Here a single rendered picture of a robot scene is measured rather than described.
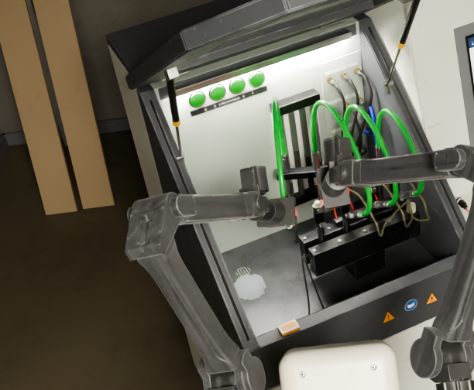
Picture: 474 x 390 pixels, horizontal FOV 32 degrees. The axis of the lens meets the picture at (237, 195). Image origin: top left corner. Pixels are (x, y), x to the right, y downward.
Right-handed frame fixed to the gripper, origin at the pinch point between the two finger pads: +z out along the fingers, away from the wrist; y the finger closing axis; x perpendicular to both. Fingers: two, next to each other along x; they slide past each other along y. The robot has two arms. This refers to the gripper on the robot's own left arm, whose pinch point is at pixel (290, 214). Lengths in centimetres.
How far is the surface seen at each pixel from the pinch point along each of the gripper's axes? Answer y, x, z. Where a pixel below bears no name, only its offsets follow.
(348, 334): -5.1, 30.9, 20.4
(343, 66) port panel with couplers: -5, -45, 33
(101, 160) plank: 171, -56, 147
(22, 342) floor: 173, 32, 89
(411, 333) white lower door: -17, 32, 38
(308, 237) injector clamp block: 7.9, 3.5, 28.5
